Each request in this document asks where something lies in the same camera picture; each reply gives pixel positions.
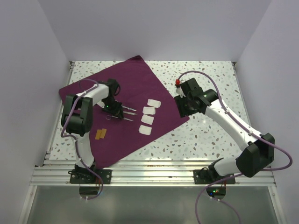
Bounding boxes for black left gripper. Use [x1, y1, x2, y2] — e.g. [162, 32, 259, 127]
[101, 97, 123, 119]

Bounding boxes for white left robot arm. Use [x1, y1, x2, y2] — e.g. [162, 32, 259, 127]
[60, 79, 124, 183]

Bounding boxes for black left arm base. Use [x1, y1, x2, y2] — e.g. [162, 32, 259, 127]
[68, 165, 112, 184]

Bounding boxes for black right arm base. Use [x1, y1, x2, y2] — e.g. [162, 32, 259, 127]
[193, 168, 233, 184]

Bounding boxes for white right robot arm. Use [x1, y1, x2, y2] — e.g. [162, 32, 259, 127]
[174, 78, 275, 183]

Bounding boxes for white gauze pad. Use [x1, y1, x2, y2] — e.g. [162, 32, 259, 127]
[147, 99, 162, 108]
[142, 106, 156, 115]
[141, 114, 154, 125]
[138, 125, 152, 135]

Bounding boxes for orange adhesive bandage strips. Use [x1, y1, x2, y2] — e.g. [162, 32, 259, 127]
[95, 128, 107, 140]

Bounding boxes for purple cloth mat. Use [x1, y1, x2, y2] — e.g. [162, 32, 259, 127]
[59, 56, 189, 168]

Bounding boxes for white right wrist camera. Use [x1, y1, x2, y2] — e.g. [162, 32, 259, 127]
[175, 79, 185, 97]

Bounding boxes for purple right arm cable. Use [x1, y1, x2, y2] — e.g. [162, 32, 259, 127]
[176, 70, 293, 224]

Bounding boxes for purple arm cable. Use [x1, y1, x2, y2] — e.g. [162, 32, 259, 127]
[176, 70, 293, 224]
[60, 78, 105, 201]

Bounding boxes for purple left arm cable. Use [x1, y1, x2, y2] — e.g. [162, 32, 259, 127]
[60, 78, 105, 201]

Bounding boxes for aluminium rail frame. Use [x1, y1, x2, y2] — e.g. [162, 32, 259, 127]
[30, 61, 278, 187]

